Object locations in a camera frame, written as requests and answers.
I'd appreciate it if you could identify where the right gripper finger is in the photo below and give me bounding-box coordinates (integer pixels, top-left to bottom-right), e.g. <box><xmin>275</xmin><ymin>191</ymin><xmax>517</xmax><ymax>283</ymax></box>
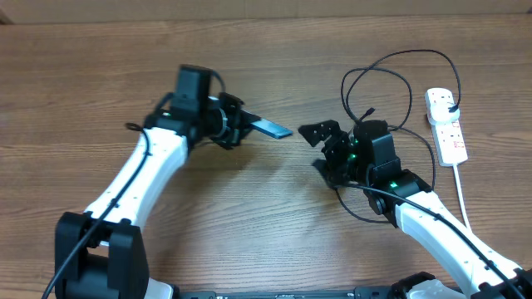
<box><xmin>298</xmin><ymin>120</ymin><xmax>341</xmax><ymax>147</ymax></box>
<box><xmin>312</xmin><ymin>159</ymin><xmax>336</xmax><ymax>189</ymax></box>

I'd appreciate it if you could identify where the blue Galaxy smartphone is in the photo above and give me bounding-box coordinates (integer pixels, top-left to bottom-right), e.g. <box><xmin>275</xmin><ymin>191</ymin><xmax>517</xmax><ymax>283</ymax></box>
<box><xmin>250</xmin><ymin>118</ymin><xmax>293</xmax><ymax>140</ymax></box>

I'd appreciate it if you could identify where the black USB charging cable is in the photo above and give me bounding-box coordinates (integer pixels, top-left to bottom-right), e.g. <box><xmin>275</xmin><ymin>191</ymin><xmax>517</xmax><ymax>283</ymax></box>
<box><xmin>332</xmin><ymin>49</ymin><xmax>462</xmax><ymax>225</ymax></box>

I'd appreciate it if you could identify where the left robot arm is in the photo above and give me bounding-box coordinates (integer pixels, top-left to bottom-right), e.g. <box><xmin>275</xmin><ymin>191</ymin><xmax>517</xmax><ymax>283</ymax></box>
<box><xmin>42</xmin><ymin>65</ymin><xmax>256</xmax><ymax>298</ymax></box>

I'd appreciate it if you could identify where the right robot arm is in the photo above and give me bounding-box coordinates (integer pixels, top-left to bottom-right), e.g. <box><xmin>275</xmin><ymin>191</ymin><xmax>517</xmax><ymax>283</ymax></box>
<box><xmin>298</xmin><ymin>120</ymin><xmax>531</xmax><ymax>298</ymax></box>

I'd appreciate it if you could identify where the white charger plug adapter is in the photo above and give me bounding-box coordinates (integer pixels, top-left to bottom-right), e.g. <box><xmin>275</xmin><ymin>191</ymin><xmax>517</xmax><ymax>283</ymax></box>
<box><xmin>427</xmin><ymin>102</ymin><xmax>461</xmax><ymax>125</ymax></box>

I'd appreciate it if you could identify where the white power strip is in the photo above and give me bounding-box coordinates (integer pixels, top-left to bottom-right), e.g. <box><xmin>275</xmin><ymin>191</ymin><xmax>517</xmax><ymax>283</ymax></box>
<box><xmin>424</xmin><ymin>86</ymin><xmax>469</xmax><ymax>168</ymax></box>

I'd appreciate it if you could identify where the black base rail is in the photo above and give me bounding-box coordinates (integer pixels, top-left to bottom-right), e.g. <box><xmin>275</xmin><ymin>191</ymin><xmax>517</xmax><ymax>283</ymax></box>
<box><xmin>173</xmin><ymin>287</ymin><xmax>406</xmax><ymax>299</ymax></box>

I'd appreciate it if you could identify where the white power strip cord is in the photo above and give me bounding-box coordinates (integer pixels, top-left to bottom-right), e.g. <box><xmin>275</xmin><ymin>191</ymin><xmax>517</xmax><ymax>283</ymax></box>
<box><xmin>452</xmin><ymin>164</ymin><xmax>473</xmax><ymax>232</ymax></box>

